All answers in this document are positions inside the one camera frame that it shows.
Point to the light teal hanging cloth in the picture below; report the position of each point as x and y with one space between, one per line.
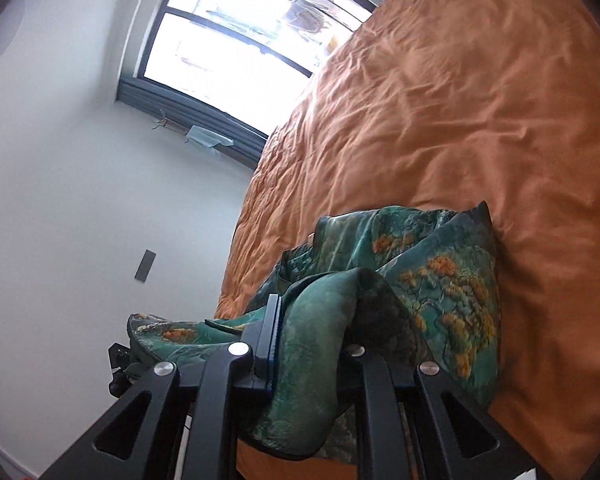
213 142

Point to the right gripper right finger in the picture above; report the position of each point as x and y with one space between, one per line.
419 423

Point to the pink garment outside window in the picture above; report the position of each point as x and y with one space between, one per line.
304 17

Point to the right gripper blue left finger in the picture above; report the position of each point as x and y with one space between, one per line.
178 422

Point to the green patterned brocade jacket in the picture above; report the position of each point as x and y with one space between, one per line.
410 285

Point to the grey wall switch plate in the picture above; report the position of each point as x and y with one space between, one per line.
145 266

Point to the left grey curtain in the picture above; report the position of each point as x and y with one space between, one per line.
185 112

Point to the orange duvet on bed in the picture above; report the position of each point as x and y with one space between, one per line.
447 104

